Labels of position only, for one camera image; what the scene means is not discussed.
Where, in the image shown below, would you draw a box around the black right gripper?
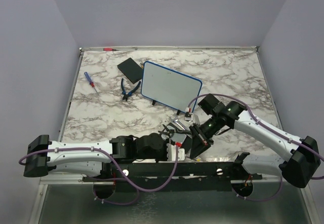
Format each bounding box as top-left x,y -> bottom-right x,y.
189,114 -> 221,159

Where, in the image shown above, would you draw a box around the blue framed whiteboard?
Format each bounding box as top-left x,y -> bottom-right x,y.
141,61 -> 203,113

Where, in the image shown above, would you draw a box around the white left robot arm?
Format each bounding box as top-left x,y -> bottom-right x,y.
19,133 -> 185,181

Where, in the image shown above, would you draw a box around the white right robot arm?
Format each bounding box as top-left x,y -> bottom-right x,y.
185,94 -> 323,189

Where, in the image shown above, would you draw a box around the chrome combination wrench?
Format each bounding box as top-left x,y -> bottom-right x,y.
169,116 -> 188,130

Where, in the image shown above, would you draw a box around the black flat box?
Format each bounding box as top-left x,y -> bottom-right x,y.
117,58 -> 143,84

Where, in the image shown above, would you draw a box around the blue red screwdriver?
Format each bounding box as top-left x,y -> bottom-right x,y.
84,72 -> 98,94

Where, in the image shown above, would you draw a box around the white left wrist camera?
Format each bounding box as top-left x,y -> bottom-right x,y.
167,144 -> 186,162

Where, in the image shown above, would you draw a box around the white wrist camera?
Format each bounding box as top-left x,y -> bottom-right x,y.
167,144 -> 186,162
184,107 -> 200,125

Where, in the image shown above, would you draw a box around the black network switch box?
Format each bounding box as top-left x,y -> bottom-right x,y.
165,130 -> 192,154

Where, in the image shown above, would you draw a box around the black grey wire stripper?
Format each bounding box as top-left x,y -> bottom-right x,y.
158,123 -> 191,143

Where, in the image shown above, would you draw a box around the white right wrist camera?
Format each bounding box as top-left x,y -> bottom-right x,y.
184,107 -> 200,125

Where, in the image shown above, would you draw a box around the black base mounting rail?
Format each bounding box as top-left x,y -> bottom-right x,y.
80,159 -> 264,193

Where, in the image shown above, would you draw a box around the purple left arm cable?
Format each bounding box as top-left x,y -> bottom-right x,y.
19,146 -> 179,206

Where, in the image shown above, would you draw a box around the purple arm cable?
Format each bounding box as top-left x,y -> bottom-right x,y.
187,93 -> 324,202
19,146 -> 179,206

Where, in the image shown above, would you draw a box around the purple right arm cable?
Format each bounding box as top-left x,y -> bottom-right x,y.
187,93 -> 324,202

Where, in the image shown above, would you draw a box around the blue handled cutting pliers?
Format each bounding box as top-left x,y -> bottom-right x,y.
120,78 -> 142,101

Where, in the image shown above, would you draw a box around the red marker on rail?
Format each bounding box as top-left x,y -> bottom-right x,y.
103,48 -> 119,51

